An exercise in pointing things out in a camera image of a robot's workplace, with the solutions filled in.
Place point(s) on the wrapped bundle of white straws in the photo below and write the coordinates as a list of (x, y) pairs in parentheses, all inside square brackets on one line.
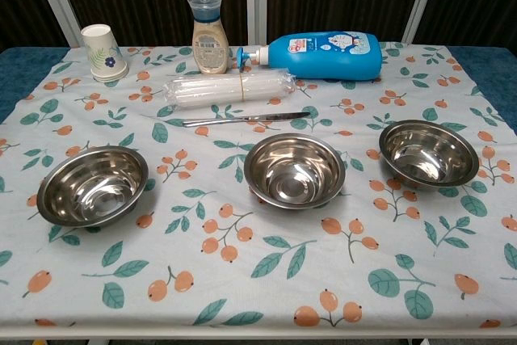
[(210, 88)]

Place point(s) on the blue pump soap bottle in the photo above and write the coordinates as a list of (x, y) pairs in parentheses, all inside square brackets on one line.
[(327, 58)]

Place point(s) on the stainless steel bowl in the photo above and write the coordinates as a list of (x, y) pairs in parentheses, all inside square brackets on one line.
[(294, 173), (93, 187), (429, 155)]

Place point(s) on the stainless steel table knife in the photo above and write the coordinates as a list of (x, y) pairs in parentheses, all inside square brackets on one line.
[(242, 119)]

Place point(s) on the stack of floral paper cups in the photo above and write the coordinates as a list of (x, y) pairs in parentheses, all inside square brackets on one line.
[(103, 54)]

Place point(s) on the beige sauce bottle clear cap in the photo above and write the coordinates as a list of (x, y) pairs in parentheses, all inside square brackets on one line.
[(209, 46)]

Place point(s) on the floral orange fruit tablecloth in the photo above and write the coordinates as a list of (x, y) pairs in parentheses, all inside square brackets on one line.
[(258, 264)]

